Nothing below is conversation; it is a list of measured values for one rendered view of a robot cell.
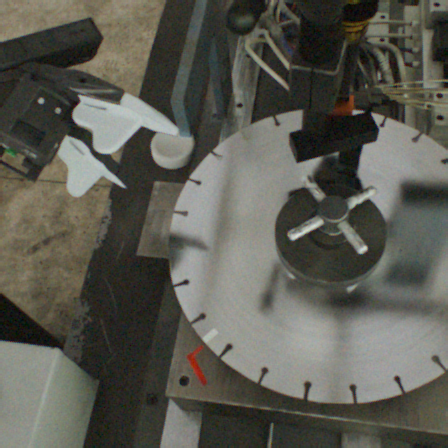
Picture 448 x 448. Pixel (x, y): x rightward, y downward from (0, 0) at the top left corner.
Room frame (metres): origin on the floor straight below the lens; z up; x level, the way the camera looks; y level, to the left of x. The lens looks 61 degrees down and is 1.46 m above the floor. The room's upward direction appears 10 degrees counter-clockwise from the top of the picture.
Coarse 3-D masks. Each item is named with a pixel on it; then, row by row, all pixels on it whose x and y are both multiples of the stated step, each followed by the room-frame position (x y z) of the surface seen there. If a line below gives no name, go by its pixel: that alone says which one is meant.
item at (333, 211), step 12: (312, 180) 0.28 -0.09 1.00; (312, 192) 0.27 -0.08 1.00; (360, 192) 0.26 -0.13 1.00; (372, 192) 0.26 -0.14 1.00; (324, 204) 0.25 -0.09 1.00; (336, 204) 0.25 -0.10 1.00; (348, 204) 0.25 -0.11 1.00; (324, 216) 0.24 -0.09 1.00; (336, 216) 0.24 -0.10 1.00; (348, 216) 0.24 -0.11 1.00; (300, 228) 0.23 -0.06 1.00; (312, 228) 0.23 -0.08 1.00; (324, 228) 0.24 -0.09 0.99; (336, 228) 0.23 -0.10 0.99; (348, 228) 0.23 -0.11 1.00; (348, 240) 0.22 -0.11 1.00; (360, 240) 0.21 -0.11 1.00; (360, 252) 0.20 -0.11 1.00
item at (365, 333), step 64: (256, 128) 0.40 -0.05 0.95; (384, 128) 0.37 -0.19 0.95; (192, 192) 0.33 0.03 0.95; (256, 192) 0.31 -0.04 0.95; (384, 192) 0.28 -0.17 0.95; (192, 256) 0.25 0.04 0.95; (256, 256) 0.24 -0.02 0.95; (384, 256) 0.21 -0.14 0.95; (192, 320) 0.18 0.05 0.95; (256, 320) 0.17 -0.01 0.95; (320, 320) 0.16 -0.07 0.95; (384, 320) 0.15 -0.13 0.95; (320, 384) 0.10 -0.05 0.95; (384, 384) 0.09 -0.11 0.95
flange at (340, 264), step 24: (336, 192) 0.29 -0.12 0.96; (288, 216) 0.27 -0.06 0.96; (312, 216) 0.26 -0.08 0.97; (360, 216) 0.26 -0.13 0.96; (288, 240) 0.24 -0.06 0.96; (312, 240) 0.24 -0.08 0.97; (336, 240) 0.23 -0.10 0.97; (384, 240) 0.23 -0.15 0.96; (288, 264) 0.22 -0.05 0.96; (312, 264) 0.21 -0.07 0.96; (336, 264) 0.21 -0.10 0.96; (360, 264) 0.21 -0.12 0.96
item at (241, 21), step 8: (240, 0) 0.28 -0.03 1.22; (248, 0) 0.28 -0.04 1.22; (256, 0) 0.29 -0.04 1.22; (264, 0) 0.29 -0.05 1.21; (232, 8) 0.28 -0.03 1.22; (240, 8) 0.28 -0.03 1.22; (248, 8) 0.28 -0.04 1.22; (256, 8) 0.28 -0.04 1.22; (232, 16) 0.27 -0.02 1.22; (240, 16) 0.27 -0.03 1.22; (248, 16) 0.27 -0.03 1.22; (256, 16) 0.28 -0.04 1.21; (232, 24) 0.27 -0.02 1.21; (240, 24) 0.27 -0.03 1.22; (248, 24) 0.27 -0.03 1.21; (256, 24) 0.27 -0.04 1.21; (232, 32) 0.27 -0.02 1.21; (240, 32) 0.27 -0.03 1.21; (248, 32) 0.27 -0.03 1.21
